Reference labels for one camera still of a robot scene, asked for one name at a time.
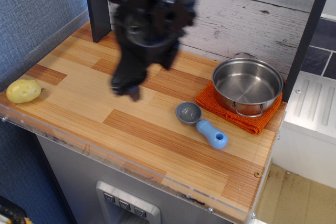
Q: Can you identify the yellow potato-shaped egg toy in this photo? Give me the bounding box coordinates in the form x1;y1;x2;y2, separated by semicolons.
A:
6;79;41;104

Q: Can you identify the dark grey post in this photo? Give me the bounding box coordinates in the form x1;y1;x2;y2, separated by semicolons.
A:
282;0;327;102
87;0;111;42

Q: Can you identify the clear acrylic edge guard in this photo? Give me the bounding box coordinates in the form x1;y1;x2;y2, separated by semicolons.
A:
1;104;259;223

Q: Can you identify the orange knitted cloth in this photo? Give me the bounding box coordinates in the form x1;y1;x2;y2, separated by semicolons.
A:
195;81;282;135

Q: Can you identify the grey scoop with blue handle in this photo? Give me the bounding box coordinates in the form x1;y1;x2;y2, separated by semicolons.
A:
175;102;228;150

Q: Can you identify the dark grey right post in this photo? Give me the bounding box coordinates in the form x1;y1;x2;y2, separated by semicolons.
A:
282;0;327;102

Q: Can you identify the stainless steel pot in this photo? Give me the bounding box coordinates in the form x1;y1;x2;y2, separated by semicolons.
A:
212;52;284;118

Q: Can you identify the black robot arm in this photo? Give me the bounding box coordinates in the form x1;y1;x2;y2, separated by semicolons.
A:
109;0;196;101

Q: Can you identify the dark grey left post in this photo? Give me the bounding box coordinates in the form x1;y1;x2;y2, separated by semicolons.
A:
87;0;111;42

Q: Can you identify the white ribbed side counter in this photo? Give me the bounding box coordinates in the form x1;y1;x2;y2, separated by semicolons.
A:
272;71;335;188

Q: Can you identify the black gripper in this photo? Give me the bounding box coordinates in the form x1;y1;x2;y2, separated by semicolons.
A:
111;6;184;102

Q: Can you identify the silver dispenser button panel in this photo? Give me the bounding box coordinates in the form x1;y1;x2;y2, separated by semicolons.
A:
96;180;161;223

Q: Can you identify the yellow black object bottom left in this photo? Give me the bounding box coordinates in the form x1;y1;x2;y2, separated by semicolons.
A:
1;205;33;224

